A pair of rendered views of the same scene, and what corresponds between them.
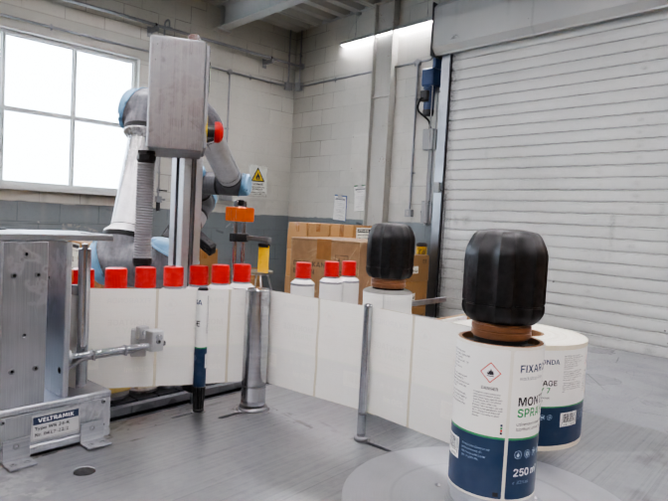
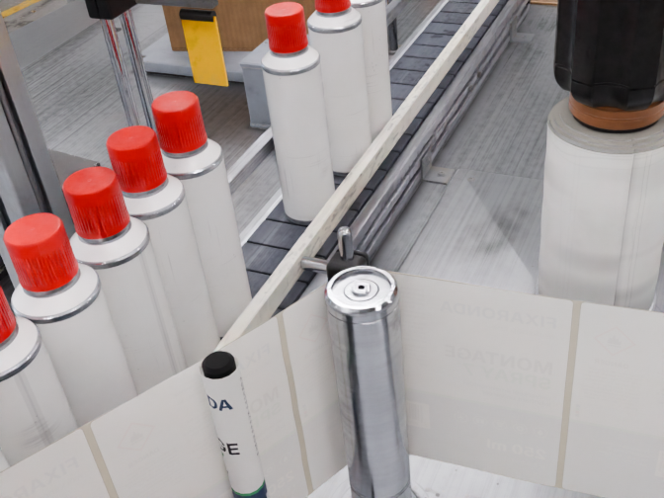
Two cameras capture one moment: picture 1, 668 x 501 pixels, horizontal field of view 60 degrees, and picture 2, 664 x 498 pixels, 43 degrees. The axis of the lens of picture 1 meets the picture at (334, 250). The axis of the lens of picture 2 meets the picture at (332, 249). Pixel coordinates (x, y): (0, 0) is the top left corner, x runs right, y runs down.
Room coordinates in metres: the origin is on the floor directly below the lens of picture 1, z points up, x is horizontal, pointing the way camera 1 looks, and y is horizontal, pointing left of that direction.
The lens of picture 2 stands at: (0.56, 0.20, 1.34)
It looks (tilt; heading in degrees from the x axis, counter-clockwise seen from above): 37 degrees down; 347
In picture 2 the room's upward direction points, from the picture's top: 7 degrees counter-clockwise
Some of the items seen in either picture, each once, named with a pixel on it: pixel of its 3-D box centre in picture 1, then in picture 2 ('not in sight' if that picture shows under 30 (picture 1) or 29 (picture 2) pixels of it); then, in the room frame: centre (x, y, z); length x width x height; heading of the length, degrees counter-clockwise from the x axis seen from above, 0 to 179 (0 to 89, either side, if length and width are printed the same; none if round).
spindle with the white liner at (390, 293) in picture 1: (387, 309); (610, 162); (0.98, -0.10, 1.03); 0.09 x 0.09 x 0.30
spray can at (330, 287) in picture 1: (329, 306); (340, 74); (1.30, 0.00, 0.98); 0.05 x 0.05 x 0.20
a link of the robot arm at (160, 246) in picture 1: (171, 264); not in sight; (1.43, 0.40, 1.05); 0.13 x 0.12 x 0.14; 83
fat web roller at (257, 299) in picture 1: (255, 348); (373, 412); (0.88, 0.11, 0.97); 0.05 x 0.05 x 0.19
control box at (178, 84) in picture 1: (179, 102); not in sight; (1.08, 0.30, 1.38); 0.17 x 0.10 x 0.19; 14
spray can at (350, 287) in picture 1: (347, 304); (363, 48); (1.35, -0.04, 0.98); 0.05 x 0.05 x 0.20
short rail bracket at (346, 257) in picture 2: not in sight; (351, 285); (1.10, 0.06, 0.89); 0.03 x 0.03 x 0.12; 49
